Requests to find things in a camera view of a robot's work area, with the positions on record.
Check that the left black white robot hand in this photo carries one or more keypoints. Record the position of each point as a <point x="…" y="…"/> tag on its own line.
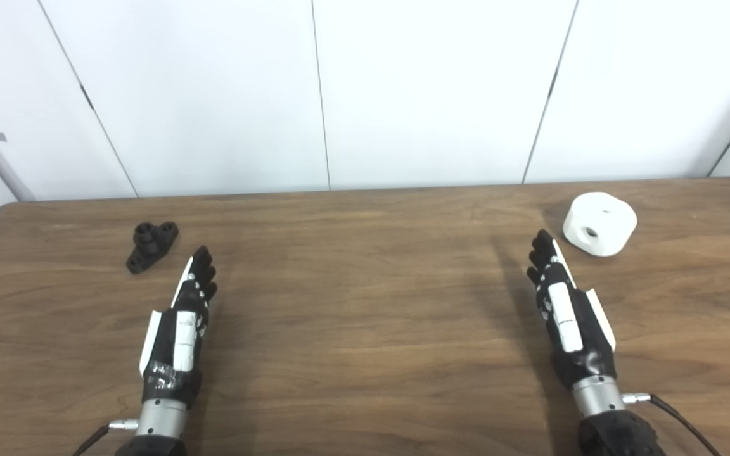
<point x="184" y="342"/>

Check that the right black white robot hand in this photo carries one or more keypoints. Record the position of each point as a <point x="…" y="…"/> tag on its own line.
<point x="564" y="316"/>

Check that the black flanged holder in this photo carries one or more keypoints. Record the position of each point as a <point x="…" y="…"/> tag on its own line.
<point x="149" y="244"/>

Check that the round white cylinder piece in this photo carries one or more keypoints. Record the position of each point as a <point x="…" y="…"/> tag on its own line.
<point x="606" y="218"/>

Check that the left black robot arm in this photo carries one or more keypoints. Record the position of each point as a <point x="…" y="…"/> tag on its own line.
<point x="159" y="424"/>

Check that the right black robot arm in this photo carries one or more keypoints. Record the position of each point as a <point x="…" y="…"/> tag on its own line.
<point x="612" y="430"/>

